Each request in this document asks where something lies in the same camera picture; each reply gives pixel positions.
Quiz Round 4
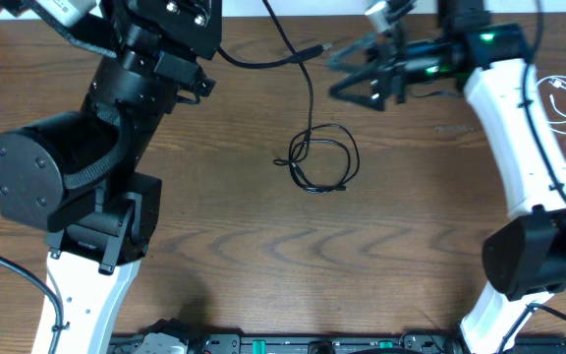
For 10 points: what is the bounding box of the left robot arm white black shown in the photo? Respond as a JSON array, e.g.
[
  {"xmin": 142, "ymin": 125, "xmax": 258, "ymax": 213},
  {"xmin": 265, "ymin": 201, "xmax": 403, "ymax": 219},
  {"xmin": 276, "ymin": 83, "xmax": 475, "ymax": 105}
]
[{"xmin": 0, "ymin": 0, "xmax": 222, "ymax": 353}]

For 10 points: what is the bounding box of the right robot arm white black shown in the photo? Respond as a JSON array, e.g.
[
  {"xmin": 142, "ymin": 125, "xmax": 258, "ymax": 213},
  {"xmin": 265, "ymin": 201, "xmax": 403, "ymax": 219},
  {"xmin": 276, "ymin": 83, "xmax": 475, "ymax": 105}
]
[{"xmin": 328, "ymin": 1, "xmax": 566, "ymax": 353}]

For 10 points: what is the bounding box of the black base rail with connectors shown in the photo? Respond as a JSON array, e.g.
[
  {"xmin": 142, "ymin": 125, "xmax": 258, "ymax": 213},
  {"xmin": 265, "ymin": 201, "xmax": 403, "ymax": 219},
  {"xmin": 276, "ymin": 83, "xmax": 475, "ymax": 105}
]
[{"xmin": 108, "ymin": 319, "xmax": 566, "ymax": 354}]

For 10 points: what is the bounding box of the black usb cable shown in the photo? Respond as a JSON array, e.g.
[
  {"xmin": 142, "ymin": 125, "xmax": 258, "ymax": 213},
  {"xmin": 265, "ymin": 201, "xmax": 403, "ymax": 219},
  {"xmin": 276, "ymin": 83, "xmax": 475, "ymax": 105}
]
[{"xmin": 216, "ymin": 0, "xmax": 362, "ymax": 194}]

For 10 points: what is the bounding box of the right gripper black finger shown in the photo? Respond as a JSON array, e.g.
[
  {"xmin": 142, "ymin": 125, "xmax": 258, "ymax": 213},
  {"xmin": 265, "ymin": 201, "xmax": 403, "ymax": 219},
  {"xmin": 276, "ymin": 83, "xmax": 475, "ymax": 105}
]
[
  {"xmin": 329, "ymin": 64, "xmax": 393, "ymax": 111},
  {"xmin": 326, "ymin": 32, "xmax": 379, "ymax": 72}
]

